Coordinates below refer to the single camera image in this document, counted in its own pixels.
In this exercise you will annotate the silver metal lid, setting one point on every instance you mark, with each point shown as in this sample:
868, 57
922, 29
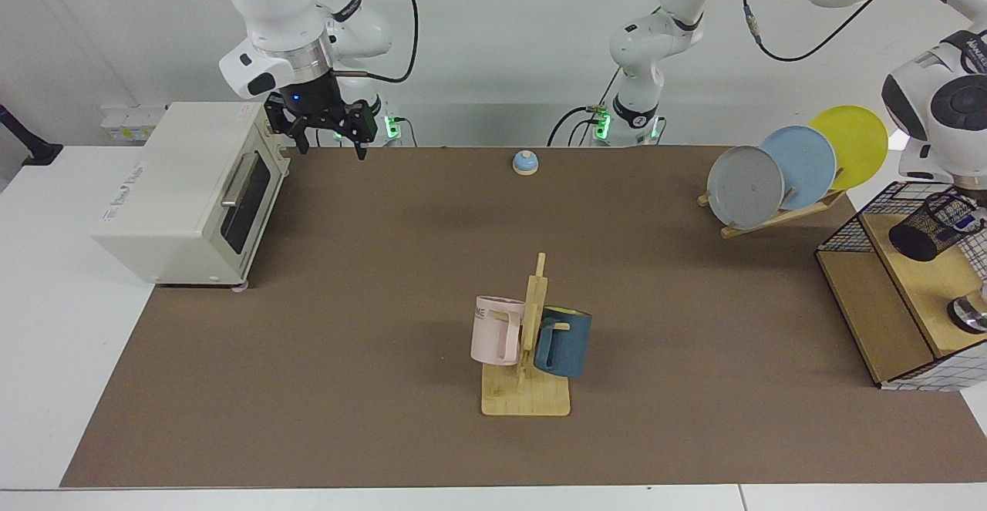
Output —
970, 314

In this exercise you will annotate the teal cup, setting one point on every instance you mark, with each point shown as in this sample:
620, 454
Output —
567, 345

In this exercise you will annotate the light blue plate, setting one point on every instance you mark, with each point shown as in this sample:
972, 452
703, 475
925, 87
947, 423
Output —
806, 160

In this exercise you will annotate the pale toaster oven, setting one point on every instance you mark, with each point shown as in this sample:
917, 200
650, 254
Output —
177, 187

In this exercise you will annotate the pink cup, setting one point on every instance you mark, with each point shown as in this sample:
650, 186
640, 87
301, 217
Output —
493, 334

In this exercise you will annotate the wooden plate rack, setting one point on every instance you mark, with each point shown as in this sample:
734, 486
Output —
771, 220

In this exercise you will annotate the yellow plate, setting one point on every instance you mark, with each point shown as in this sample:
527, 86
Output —
856, 137

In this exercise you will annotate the black mesh pen holder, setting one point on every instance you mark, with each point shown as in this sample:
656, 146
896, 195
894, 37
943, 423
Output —
921, 237

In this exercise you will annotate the wooden cup stand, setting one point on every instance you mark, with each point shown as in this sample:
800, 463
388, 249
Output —
524, 399

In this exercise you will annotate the brown table cloth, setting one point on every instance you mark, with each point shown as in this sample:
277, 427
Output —
655, 341

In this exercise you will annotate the grey plate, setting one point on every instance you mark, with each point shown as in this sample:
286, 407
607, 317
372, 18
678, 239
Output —
744, 187

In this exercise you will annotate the small blue round knob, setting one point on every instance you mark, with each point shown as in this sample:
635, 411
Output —
525, 163

